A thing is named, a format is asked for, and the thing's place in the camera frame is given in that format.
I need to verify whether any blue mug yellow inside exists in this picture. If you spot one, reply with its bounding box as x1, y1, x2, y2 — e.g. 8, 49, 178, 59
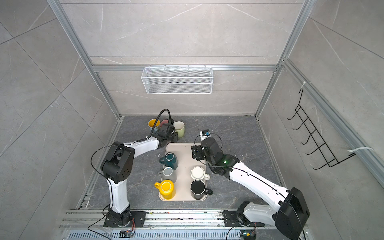
148, 119, 161, 132

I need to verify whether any pink ghost print mug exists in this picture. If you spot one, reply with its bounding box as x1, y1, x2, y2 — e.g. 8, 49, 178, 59
160, 120, 169, 127

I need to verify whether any light green mug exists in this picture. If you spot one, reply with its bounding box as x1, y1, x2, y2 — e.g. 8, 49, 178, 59
173, 121, 185, 138

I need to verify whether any white mug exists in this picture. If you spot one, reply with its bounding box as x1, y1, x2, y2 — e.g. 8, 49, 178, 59
190, 166, 211, 181

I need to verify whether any dark green mug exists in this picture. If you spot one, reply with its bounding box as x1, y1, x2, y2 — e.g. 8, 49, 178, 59
159, 153, 179, 170

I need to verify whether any grey mug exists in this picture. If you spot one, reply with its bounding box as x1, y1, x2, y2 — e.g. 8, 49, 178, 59
158, 167, 177, 183

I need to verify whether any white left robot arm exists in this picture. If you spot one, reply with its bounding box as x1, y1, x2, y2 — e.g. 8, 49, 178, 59
97, 109, 178, 228

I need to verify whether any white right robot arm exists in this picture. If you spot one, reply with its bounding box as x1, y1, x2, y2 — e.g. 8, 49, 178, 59
191, 137, 310, 240

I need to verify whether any black mug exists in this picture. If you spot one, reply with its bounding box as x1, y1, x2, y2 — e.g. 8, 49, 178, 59
191, 180, 213, 200

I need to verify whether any beige plastic tray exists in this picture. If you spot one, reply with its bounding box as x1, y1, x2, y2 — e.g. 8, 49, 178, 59
158, 143, 207, 202

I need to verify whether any white wire mesh basket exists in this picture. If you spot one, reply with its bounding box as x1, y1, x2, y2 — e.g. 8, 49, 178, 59
141, 67, 214, 95

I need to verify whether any black wire hook rack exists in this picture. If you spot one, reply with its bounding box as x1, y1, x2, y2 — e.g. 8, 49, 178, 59
287, 89, 356, 170

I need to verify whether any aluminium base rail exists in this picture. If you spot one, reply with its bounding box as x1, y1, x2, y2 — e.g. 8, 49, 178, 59
58, 210, 286, 240

